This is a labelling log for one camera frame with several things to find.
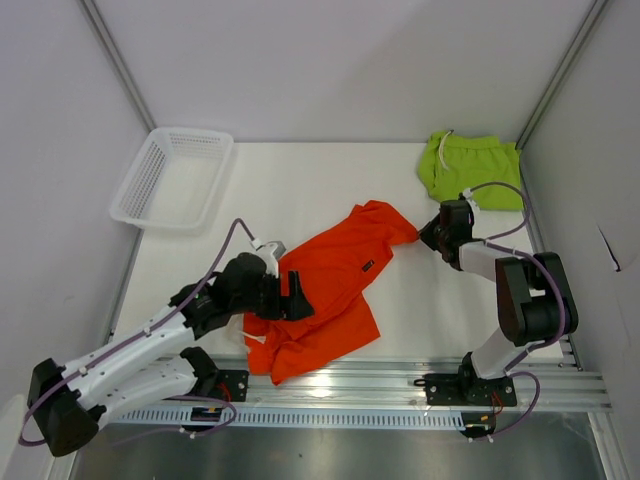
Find aluminium frame post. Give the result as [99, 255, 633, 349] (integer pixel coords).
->
[77, 0, 156, 132]
[516, 0, 613, 150]

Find left aluminium frame post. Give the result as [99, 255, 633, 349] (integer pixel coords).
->
[77, 0, 156, 132]

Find white plastic basket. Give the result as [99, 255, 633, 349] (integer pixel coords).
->
[109, 127, 234, 235]

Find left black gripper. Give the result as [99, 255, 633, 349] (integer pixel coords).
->
[232, 270, 314, 322]

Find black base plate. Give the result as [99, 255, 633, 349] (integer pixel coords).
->
[196, 369, 249, 403]
[413, 373, 518, 407]

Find orange shorts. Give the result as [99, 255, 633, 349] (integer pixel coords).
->
[243, 200, 418, 385]

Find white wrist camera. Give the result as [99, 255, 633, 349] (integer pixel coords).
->
[251, 238, 286, 278]
[460, 188, 480, 215]

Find lime green shorts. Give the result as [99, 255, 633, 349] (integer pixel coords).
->
[417, 130, 523, 211]

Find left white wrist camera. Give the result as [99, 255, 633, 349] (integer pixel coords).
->
[251, 238, 286, 278]

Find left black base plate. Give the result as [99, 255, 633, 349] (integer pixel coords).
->
[196, 369, 249, 403]

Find aluminium mounting rail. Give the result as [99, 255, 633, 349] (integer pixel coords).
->
[244, 360, 612, 412]

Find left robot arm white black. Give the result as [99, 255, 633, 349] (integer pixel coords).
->
[26, 253, 314, 457]

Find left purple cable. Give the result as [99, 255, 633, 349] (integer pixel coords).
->
[18, 217, 239, 447]

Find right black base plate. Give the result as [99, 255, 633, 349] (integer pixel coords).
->
[413, 373, 518, 407]

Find purple cable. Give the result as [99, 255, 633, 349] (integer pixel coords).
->
[18, 217, 239, 447]
[462, 181, 571, 444]

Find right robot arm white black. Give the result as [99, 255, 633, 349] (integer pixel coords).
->
[419, 198, 579, 404]

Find white slotted cable duct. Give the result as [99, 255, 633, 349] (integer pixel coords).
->
[114, 405, 464, 431]

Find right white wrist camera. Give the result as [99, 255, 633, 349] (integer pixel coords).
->
[460, 188, 480, 215]

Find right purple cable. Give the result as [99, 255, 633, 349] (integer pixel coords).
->
[462, 181, 571, 444]

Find right aluminium frame post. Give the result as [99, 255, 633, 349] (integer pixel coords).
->
[516, 0, 613, 150]

